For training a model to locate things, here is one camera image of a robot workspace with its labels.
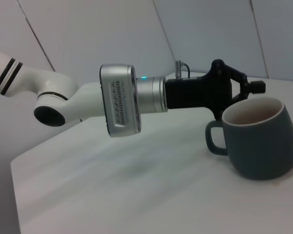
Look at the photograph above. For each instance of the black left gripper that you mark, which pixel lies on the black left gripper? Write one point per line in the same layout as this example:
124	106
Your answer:
197	92

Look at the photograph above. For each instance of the dark grey ceramic cup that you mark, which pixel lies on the dark grey ceramic cup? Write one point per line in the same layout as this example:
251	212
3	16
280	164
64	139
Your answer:
258	151

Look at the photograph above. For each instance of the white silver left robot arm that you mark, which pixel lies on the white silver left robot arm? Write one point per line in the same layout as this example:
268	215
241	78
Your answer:
56	85

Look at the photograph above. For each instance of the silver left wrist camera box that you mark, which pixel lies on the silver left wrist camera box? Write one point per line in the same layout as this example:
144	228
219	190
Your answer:
119	102

